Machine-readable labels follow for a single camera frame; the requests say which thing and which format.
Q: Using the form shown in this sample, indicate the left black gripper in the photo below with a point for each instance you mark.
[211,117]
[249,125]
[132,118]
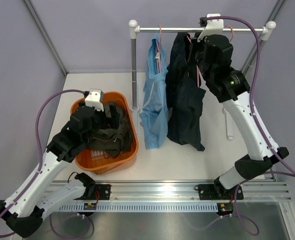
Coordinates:
[106,120]

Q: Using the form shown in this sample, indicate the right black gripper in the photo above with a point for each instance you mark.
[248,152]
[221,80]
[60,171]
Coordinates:
[194,46]

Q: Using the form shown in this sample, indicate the pink hanger of navy shorts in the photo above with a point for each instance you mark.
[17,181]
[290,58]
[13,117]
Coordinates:
[198,75]

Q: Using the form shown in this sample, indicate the olive green shorts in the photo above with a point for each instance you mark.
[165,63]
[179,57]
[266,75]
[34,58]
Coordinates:
[112,141]

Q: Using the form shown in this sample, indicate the pink hanger of green shorts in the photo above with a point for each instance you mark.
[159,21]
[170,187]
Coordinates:
[232,32]

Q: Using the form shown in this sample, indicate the dark navy shorts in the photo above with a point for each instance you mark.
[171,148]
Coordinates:
[183,96]

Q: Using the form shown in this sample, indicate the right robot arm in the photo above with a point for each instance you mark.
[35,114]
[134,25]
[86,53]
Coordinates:
[233,92]

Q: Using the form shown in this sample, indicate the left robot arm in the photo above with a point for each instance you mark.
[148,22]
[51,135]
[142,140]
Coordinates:
[26,209]

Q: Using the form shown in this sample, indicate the light blue shorts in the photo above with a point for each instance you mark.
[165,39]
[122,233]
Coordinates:
[154,115]

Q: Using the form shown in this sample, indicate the pink hanger of blue shorts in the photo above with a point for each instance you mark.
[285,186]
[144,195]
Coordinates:
[158,51]

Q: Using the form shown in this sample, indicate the orange plastic laundry basket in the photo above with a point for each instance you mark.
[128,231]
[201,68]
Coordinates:
[100,161]

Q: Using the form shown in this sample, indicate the white metal clothes rack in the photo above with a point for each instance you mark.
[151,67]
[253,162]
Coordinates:
[135,29]

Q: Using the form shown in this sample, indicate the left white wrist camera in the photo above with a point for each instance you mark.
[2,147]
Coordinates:
[94,99]

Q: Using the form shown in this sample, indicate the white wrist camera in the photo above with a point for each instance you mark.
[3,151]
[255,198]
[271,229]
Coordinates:
[212,24]
[94,99]

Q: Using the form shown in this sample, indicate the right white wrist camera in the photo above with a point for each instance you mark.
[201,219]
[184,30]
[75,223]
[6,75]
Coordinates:
[212,24]

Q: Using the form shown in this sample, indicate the aluminium rail frame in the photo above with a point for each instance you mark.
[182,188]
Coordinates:
[263,190]

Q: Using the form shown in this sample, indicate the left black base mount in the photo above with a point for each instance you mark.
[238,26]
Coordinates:
[100,191]

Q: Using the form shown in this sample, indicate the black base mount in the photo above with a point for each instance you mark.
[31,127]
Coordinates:
[209,191]
[100,191]

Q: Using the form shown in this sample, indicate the slotted grey cable duct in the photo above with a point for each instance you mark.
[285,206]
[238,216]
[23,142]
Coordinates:
[148,207]

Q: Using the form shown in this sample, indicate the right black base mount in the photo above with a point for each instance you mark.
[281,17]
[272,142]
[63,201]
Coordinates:
[209,191]

